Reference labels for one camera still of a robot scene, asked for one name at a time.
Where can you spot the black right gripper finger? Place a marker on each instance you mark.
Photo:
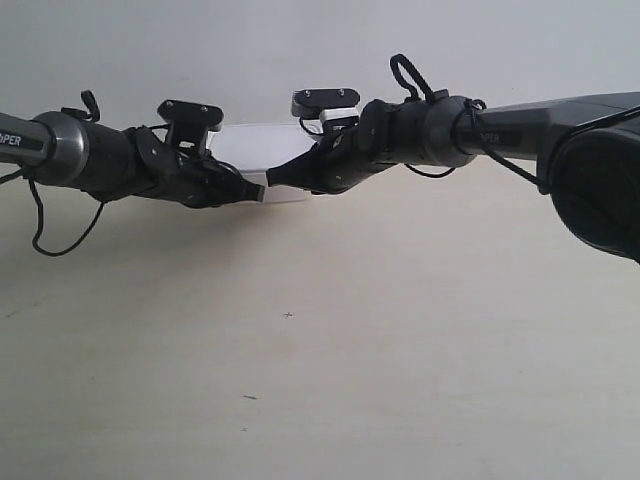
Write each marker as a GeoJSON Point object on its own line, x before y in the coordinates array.
{"type": "Point", "coordinates": [300, 172]}

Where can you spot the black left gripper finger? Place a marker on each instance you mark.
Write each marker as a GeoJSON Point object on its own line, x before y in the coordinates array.
{"type": "Point", "coordinates": [230, 186]}

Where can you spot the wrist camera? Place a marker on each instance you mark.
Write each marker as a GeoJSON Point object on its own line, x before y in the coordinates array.
{"type": "Point", "coordinates": [189, 124]}
{"type": "Point", "coordinates": [324, 111]}

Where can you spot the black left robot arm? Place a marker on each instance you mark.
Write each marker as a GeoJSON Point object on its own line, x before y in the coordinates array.
{"type": "Point", "coordinates": [57, 149]}

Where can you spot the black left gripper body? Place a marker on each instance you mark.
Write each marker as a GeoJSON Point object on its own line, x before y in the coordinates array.
{"type": "Point", "coordinates": [164, 173]}

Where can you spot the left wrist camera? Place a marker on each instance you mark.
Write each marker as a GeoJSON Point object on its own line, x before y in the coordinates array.
{"type": "Point", "coordinates": [189, 124]}

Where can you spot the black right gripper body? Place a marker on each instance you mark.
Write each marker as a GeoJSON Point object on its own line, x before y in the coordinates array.
{"type": "Point", "coordinates": [339, 164]}

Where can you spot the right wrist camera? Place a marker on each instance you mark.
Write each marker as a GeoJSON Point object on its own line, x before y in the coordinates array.
{"type": "Point", "coordinates": [324, 111]}

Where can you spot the white lidded plastic container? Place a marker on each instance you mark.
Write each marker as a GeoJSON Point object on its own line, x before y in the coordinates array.
{"type": "Point", "coordinates": [254, 148]}

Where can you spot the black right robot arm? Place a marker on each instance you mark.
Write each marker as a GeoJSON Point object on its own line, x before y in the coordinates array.
{"type": "Point", "coordinates": [582, 152]}

